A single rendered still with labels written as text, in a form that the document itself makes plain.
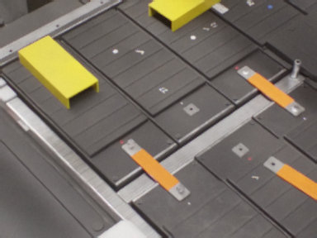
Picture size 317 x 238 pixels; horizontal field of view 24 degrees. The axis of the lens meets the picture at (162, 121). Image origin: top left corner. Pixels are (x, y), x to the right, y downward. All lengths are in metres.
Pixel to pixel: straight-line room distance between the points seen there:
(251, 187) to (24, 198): 0.38
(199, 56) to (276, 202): 0.36
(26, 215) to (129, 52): 0.48
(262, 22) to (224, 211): 0.48
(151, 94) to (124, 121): 0.08
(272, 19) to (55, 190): 0.65
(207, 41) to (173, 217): 0.43
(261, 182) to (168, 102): 0.24
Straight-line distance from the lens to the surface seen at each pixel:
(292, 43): 1.48
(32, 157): 1.14
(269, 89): 1.39
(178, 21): 1.48
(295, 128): 1.33
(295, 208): 1.22
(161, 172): 1.25
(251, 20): 1.53
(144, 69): 1.41
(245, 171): 1.25
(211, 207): 1.20
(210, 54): 1.44
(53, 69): 1.38
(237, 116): 1.36
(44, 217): 1.08
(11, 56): 1.48
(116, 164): 1.27
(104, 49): 1.45
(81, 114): 1.33
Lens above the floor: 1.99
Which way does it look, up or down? 48 degrees down
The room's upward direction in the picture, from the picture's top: 1 degrees clockwise
